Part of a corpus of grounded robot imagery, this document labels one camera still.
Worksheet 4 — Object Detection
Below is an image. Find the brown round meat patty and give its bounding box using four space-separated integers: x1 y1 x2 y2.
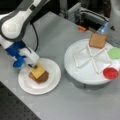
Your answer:
31 72 49 84

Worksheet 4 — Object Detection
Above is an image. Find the yellow cheese slice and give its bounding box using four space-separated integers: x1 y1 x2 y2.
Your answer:
30 64 45 79

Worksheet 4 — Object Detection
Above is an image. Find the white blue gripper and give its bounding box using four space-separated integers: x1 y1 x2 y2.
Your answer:
6 41 39 68

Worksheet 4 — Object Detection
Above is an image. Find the white paper plate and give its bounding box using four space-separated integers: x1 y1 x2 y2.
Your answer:
18 58 61 95

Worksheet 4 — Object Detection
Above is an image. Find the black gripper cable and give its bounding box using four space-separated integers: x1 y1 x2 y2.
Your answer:
30 21 40 54

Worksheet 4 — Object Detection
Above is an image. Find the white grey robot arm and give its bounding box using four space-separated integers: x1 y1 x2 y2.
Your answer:
0 0 49 68

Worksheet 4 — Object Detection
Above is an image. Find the white divided round tray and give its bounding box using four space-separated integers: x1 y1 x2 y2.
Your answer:
64 39 120 85

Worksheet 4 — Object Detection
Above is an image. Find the green lettuce piece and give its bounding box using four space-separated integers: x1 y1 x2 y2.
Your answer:
108 47 120 59

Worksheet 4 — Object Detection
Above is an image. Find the red tomato slice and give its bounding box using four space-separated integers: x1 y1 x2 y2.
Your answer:
103 67 119 79

